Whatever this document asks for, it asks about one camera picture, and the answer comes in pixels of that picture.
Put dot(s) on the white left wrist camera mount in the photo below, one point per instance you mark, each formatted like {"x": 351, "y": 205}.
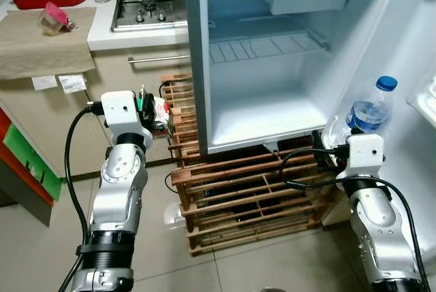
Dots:
{"x": 122, "y": 111}

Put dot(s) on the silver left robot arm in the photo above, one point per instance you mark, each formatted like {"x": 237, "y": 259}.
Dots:
{"x": 119, "y": 190}

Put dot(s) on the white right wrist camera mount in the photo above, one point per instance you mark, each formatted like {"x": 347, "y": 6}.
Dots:
{"x": 364, "y": 157}

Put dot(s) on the mini fridge door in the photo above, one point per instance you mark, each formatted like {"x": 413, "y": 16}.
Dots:
{"x": 409, "y": 47}

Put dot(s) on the green and orange shelf unit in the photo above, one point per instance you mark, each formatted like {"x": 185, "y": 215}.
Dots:
{"x": 27, "y": 159}

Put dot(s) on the wooden slatted rack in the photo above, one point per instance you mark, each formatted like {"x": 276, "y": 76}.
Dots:
{"x": 238, "y": 190}

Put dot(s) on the white paper label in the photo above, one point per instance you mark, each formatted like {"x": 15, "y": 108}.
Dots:
{"x": 73, "y": 84}
{"x": 45, "y": 82}

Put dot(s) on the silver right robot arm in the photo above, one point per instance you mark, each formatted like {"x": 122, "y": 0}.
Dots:
{"x": 378, "y": 227}

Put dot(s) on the grey mini fridge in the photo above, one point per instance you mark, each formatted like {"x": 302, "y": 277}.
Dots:
{"x": 272, "y": 101}

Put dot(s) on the beige cloth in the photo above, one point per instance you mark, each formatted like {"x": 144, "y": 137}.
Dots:
{"x": 41, "y": 50}

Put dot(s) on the clear blue-capped water bottle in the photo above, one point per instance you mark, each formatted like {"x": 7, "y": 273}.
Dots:
{"x": 368, "y": 115}

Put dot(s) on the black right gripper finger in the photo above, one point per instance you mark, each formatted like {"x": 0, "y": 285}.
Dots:
{"x": 318, "y": 139}

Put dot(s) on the white red green carton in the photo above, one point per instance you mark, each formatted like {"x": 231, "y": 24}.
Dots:
{"x": 160, "y": 111}

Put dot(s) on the steel gas hob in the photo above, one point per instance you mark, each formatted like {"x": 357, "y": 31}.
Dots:
{"x": 150, "y": 11}

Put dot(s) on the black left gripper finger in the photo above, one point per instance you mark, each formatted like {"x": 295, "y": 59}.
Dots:
{"x": 142, "y": 93}

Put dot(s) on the pink-lidded clear container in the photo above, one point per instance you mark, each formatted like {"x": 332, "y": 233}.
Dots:
{"x": 54, "y": 18}

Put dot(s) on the beige kitchen cabinet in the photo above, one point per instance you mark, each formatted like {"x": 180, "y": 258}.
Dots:
{"x": 116, "y": 77}

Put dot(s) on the white fridge door shelf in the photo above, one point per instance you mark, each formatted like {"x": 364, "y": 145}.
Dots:
{"x": 424, "y": 105}

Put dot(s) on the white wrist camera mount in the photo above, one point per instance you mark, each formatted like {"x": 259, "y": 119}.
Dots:
{"x": 122, "y": 111}
{"x": 364, "y": 157}

